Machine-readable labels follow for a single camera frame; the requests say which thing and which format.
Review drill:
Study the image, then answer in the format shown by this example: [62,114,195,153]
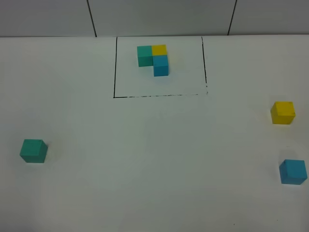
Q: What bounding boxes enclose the yellow template block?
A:
[151,44,167,56]

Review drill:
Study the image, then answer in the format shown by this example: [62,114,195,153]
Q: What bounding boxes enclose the green template block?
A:
[137,45,153,67]

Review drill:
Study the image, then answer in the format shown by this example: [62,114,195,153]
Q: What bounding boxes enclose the blue template block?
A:
[153,55,169,77]

